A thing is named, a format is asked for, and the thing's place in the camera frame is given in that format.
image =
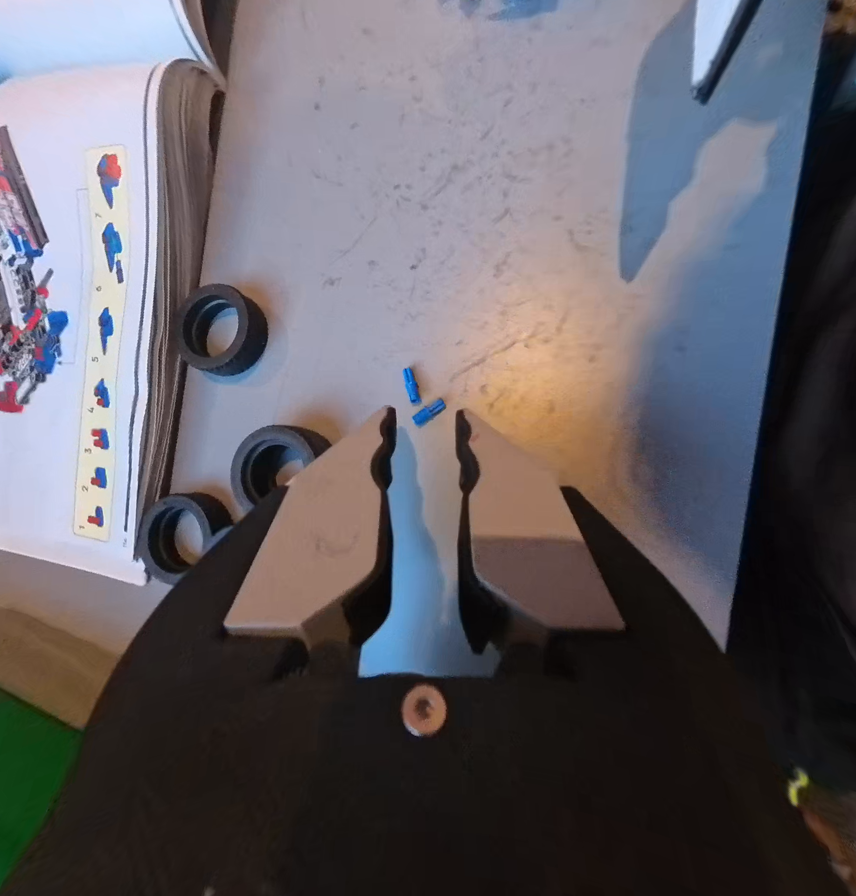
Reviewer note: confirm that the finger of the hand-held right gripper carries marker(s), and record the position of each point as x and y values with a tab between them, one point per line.
718	35

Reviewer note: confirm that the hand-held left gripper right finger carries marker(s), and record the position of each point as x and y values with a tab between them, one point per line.
533	560

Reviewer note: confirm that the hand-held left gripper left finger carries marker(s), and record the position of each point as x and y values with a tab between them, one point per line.
316	546

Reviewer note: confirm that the blue connector pin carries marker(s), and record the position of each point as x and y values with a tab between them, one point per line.
411	385
428	411

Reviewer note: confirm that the green plastic bin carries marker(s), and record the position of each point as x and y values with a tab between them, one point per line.
18	784

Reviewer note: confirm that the black rubber tyre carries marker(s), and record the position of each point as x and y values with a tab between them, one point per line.
155	539
249	329
249	462

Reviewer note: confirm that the person's black trousers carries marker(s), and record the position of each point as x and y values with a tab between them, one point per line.
819	420

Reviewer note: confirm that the open instruction booklet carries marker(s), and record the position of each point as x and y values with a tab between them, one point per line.
57	280

